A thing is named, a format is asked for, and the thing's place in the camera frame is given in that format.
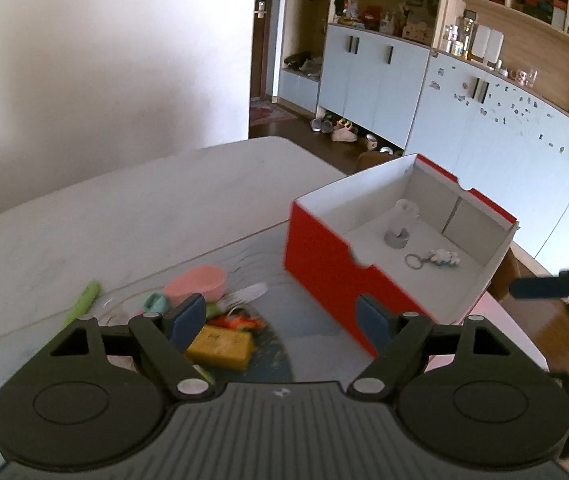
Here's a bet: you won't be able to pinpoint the entry shoe bench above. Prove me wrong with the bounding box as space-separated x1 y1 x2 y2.
275 65 323 115

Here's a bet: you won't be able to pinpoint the shoes on bench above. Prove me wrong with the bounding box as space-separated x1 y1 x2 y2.
283 51 323 79

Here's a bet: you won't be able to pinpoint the patterned door rug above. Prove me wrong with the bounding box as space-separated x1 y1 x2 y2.
248 100 299 127

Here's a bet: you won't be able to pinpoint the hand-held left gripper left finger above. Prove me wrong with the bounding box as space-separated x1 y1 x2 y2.
50 294 214 401

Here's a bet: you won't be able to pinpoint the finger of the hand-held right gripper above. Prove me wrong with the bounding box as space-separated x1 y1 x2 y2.
509 274 569 301

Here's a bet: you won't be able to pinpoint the row of toys and boxes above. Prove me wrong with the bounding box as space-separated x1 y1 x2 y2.
333 0 436 45

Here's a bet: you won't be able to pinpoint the white pink sneakers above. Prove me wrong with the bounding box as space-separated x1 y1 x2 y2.
331 118 359 143

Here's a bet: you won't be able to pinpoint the red cardboard box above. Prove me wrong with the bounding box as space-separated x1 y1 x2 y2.
283 154 520 359

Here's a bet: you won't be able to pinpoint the brown wooden door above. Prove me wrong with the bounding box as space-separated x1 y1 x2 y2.
250 0 286 106

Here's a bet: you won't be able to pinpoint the wooden wall shelf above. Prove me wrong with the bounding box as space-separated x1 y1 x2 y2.
432 0 569 111

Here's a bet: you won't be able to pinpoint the white figure keychain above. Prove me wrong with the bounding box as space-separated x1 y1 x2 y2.
405 247 461 271

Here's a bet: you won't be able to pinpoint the glass cups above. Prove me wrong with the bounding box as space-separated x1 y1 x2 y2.
509 66 539 89

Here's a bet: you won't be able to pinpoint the blue printed table mat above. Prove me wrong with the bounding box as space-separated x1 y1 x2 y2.
97 220 383 386

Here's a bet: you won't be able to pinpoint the green pen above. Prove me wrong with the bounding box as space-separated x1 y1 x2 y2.
61 280 102 329

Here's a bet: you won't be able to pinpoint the yellow box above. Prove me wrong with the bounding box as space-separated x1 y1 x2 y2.
184 324 256 372

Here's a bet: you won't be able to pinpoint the white canisters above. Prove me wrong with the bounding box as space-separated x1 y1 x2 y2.
471 25 506 64

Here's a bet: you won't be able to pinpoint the orange dragon figure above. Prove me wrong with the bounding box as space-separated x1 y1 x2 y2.
208 309 266 334

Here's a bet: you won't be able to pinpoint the white plastic fork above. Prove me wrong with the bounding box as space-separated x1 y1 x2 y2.
217 282 270 312

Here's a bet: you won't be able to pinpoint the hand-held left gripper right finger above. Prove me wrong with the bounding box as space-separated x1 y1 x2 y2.
347 294 508 403

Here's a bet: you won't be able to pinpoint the pink bowl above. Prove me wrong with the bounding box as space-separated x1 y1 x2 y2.
163 266 228 307

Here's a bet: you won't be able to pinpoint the long pale blue sideboard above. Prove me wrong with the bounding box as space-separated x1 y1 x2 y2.
403 49 569 283

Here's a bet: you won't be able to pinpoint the glass jars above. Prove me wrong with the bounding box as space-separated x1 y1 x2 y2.
439 9 479 59

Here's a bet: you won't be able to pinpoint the clear dome jar grey base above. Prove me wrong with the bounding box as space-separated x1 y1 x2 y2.
387 199 418 249

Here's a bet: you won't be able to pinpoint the tall pale blue cabinet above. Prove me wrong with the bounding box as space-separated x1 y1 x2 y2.
316 0 446 147

